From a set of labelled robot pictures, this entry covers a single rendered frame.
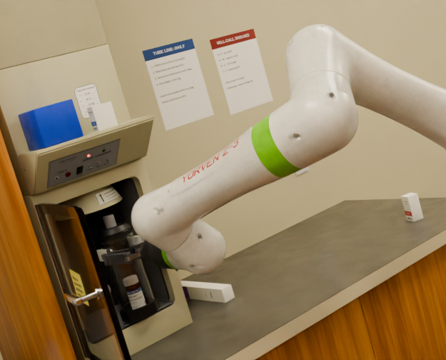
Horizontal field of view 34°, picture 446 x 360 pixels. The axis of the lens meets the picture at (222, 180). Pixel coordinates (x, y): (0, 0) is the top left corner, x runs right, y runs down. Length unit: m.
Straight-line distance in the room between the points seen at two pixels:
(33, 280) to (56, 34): 0.60
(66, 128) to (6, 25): 0.29
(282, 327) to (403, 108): 0.63
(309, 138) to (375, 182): 1.85
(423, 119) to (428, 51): 1.95
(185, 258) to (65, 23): 0.68
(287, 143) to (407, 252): 0.91
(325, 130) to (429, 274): 1.06
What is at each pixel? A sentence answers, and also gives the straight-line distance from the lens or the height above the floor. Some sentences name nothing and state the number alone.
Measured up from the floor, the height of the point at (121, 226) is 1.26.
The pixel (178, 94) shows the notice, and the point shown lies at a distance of 2.50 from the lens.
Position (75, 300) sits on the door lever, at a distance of 1.53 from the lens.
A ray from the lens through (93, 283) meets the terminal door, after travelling 1.54.
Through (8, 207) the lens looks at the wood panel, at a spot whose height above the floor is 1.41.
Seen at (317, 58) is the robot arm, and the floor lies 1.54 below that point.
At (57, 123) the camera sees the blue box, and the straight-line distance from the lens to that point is 1.69.
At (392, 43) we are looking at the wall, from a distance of 3.26.
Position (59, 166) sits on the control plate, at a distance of 1.72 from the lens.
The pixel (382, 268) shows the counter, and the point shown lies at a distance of 2.03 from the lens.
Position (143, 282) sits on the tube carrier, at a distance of 1.86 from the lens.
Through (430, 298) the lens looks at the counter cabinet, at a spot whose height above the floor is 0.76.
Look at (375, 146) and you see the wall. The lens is 3.11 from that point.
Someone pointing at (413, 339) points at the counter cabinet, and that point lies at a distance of 2.19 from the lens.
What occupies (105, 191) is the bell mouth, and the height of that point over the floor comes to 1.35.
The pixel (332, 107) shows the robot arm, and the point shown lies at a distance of 1.24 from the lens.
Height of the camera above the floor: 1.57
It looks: 8 degrees down
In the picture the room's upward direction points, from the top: 16 degrees counter-clockwise
